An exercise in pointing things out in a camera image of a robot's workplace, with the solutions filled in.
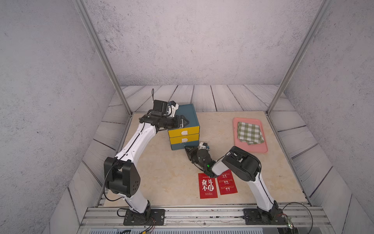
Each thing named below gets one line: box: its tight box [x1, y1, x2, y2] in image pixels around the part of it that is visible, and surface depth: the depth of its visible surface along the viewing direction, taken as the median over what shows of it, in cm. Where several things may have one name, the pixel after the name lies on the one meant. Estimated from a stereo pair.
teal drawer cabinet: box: [167, 103, 201, 151], surface depth 91 cm
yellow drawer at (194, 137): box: [169, 133, 200, 145], surface depth 92 cm
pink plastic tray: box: [232, 117, 268, 154], surface depth 104 cm
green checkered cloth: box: [237, 121, 265, 145], surface depth 107 cm
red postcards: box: [217, 169, 238, 195], surface depth 85 cm
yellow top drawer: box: [168, 125, 200, 138], surface depth 86 cm
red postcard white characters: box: [198, 173, 219, 199], surface depth 84 cm
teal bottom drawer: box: [170, 140, 200, 151], surface depth 96 cm
